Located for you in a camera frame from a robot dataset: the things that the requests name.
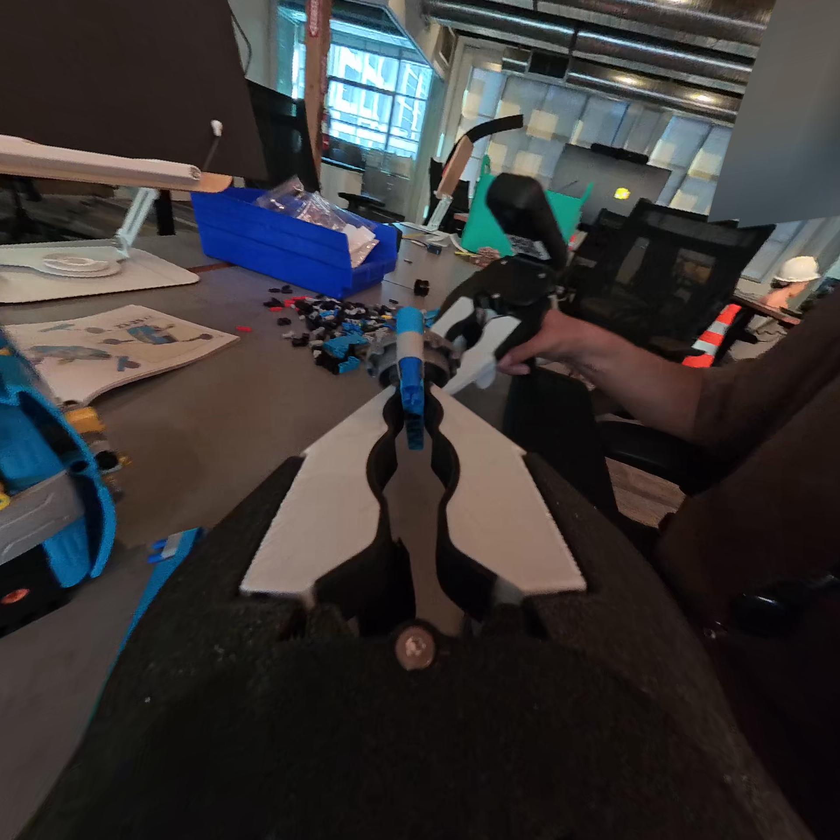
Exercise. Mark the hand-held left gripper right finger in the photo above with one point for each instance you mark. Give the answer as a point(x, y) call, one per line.
point(505, 525)

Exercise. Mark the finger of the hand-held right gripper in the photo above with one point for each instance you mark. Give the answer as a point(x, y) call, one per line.
point(489, 348)
point(456, 321)

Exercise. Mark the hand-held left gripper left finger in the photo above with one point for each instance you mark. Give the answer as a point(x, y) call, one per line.
point(315, 525)

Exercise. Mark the blue toy beam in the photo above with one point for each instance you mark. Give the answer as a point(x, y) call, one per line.
point(174, 544)
point(410, 367)

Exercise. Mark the dark grey toy gear wheel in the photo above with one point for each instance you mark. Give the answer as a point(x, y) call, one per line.
point(379, 364)

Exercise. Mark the pile of toy bricks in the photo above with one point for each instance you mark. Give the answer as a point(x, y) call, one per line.
point(334, 348)

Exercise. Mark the person's right forearm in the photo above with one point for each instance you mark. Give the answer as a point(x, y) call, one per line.
point(643, 380)

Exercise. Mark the grey desk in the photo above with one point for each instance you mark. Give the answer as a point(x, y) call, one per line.
point(229, 446)

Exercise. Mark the black and wood desk lamp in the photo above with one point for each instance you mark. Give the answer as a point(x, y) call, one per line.
point(453, 170)

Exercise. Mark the white desk lamp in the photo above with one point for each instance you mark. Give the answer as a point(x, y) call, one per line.
point(98, 167)

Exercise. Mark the person's right hand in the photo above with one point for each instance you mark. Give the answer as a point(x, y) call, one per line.
point(558, 338)

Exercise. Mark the small black toy wheel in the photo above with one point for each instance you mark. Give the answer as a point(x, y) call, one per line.
point(421, 287)

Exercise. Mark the teal box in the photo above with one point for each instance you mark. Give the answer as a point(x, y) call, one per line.
point(485, 223)

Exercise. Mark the grey display screen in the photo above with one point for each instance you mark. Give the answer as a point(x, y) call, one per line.
point(604, 190)

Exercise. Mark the black mesh office chair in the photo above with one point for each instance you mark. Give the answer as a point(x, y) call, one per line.
point(676, 275)

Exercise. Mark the clear plastic bags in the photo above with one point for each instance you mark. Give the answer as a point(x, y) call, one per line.
point(308, 203)

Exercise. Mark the blue storage bin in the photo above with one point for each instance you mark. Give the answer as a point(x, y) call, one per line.
point(275, 243)

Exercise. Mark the orange traffic cone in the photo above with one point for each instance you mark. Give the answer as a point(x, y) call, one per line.
point(715, 338)

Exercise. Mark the person's brown clothing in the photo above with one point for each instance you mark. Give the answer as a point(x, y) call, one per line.
point(754, 525)

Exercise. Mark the instruction booklet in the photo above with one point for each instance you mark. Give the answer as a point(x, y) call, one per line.
point(131, 354)

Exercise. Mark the black monitor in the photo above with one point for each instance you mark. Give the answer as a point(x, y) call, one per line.
point(282, 138)

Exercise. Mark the blue toy robot vehicle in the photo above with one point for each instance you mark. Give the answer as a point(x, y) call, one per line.
point(59, 472)

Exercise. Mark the dark partition panel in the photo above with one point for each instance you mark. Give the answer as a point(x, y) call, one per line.
point(118, 65)

